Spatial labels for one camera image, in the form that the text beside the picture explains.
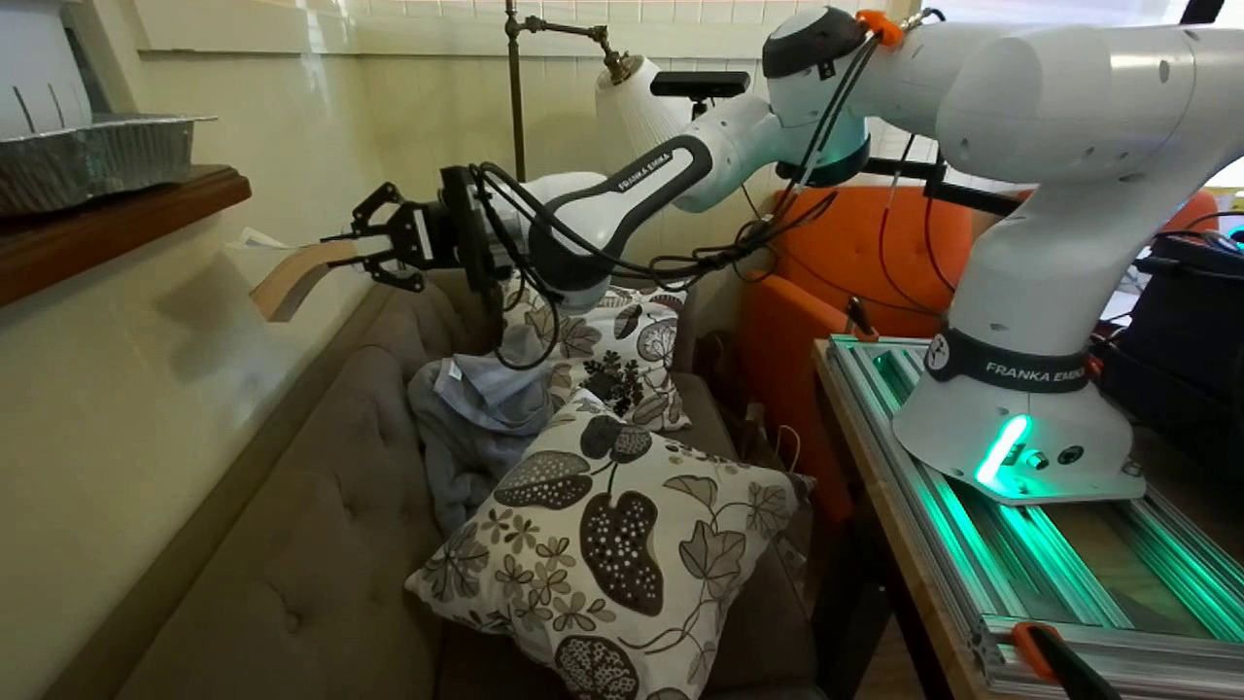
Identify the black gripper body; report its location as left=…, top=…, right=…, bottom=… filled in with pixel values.
left=405, top=162, right=503, bottom=283

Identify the tufted fabric couch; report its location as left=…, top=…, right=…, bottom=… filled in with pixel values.
left=42, top=263, right=831, bottom=700

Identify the light blue blanket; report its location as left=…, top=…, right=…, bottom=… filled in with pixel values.
left=405, top=340, right=566, bottom=539

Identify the floor lamp with white shade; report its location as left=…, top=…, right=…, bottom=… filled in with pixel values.
left=500, top=0, right=703, bottom=185

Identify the floral leaf print pillow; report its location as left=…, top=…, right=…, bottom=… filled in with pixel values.
left=401, top=385, right=803, bottom=700
left=497, top=275, right=699, bottom=439

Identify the aluminium foil tray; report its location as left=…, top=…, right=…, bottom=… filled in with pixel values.
left=0, top=108, right=216, bottom=219

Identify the orange armchair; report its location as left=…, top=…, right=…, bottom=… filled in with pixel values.
left=739, top=184, right=988, bottom=524

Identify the orange black clamp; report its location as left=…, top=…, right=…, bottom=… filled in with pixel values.
left=1005, top=618, right=1127, bottom=700

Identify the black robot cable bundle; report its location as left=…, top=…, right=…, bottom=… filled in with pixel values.
left=462, top=12, right=963, bottom=373

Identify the dark wooden wall shelf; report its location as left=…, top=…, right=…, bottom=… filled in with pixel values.
left=0, top=162, right=256, bottom=311

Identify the black stereo camera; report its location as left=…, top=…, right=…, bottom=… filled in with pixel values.
left=646, top=66, right=756, bottom=104

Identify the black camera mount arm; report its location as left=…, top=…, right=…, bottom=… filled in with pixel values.
left=773, top=150, right=1030, bottom=219

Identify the aluminium rail robot table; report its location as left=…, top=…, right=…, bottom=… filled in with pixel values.
left=811, top=331, right=1244, bottom=700

